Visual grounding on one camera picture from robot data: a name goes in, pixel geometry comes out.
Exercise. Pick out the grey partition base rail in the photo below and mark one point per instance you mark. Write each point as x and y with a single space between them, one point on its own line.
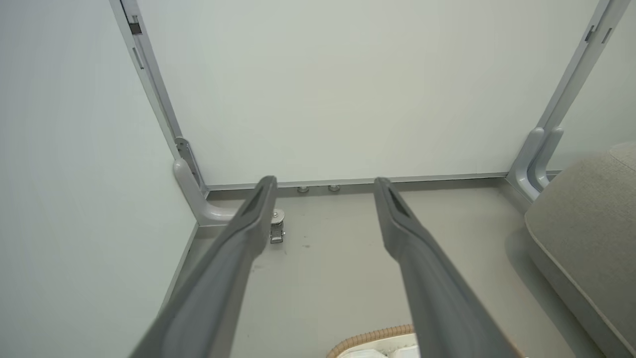
437 180

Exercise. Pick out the grey curved support foot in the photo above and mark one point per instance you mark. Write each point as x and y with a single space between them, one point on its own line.
545 159
521 171

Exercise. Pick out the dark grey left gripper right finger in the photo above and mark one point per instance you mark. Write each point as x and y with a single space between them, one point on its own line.
437 298

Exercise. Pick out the small black caster wheel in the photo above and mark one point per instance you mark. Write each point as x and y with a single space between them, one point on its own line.
277 232

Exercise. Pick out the grey fabric sofa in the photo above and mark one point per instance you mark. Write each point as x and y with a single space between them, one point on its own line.
591 223

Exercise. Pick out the grey metal corner bracket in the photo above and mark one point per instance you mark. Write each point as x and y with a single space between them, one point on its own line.
188 159

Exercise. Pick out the white garment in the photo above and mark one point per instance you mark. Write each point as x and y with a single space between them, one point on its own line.
382 350

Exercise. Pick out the grey partition post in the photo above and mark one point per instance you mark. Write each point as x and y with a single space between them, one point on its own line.
581 64
149 74

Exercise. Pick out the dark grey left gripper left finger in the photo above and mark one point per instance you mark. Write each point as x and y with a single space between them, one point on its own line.
213 283

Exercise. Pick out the woven wicker laundry basket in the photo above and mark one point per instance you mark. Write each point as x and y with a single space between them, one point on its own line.
362 339

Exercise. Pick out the grey support foot with plate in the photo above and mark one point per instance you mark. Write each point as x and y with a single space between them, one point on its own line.
203 209

